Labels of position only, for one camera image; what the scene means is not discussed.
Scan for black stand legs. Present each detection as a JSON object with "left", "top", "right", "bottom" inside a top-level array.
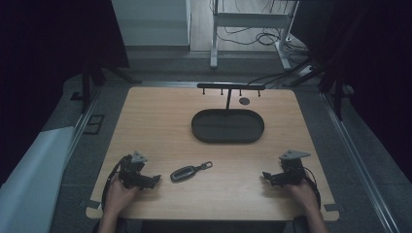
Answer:
[
  {"left": 80, "top": 64, "right": 143, "bottom": 115},
  {"left": 287, "top": 57, "right": 346, "bottom": 121}
]

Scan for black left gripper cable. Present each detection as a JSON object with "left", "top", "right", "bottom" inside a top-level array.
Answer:
[{"left": 100, "top": 155, "right": 128, "bottom": 212}]

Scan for black key rack with tray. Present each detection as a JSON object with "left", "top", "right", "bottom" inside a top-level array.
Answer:
[{"left": 190, "top": 83, "right": 266, "bottom": 145}]

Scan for grey tape piece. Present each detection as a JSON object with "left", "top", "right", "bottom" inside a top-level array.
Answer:
[{"left": 79, "top": 199, "right": 102, "bottom": 210}]

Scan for white cabinet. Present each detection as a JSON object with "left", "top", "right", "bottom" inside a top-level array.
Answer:
[{"left": 111, "top": 0, "right": 192, "bottom": 51}]

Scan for person's left hand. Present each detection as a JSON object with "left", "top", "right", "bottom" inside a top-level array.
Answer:
[{"left": 103, "top": 179, "right": 141, "bottom": 216}]

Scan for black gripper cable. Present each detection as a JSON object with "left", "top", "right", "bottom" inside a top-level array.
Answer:
[
  {"left": 100, "top": 155, "right": 128, "bottom": 212},
  {"left": 301, "top": 166, "right": 323, "bottom": 208}
]

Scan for white paper roll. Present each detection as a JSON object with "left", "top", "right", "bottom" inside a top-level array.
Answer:
[{"left": 0, "top": 125, "right": 76, "bottom": 233}]

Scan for black floor cables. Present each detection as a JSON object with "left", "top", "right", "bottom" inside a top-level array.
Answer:
[{"left": 216, "top": 0, "right": 310, "bottom": 66}]

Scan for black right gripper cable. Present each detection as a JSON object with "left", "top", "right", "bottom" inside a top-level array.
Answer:
[{"left": 301, "top": 166, "right": 323, "bottom": 208}]

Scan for dark curtain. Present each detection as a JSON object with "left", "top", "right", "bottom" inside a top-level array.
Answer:
[
  {"left": 0, "top": 0, "right": 131, "bottom": 188},
  {"left": 290, "top": 0, "right": 412, "bottom": 183}
]

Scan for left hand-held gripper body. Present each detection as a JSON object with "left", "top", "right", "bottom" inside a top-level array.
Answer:
[{"left": 118, "top": 150, "right": 149, "bottom": 190}]

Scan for white desk frame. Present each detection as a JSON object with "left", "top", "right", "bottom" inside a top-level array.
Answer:
[{"left": 209, "top": 0, "right": 299, "bottom": 71}]

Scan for black car key fob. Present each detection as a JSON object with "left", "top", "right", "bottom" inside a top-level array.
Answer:
[{"left": 169, "top": 160, "right": 214, "bottom": 184}]

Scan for metal floor rail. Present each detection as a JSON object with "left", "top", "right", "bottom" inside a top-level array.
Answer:
[
  {"left": 63, "top": 84, "right": 103, "bottom": 163},
  {"left": 319, "top": 91, "right": 403, "bottom": 233}
]

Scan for white power strip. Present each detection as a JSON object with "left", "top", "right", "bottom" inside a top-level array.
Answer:
[{"left": 296, "top": 65, "right": 314, "bottom": 78}]

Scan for person's right hand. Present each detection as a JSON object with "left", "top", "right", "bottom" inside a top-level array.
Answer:
[{"left": 286, "top": 180, "right": 321, "bottom": 216}]

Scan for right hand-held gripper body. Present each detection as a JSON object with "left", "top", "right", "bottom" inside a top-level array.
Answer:
[{"left": 278, "top": 149, "right": 312, "bottom": 187}]

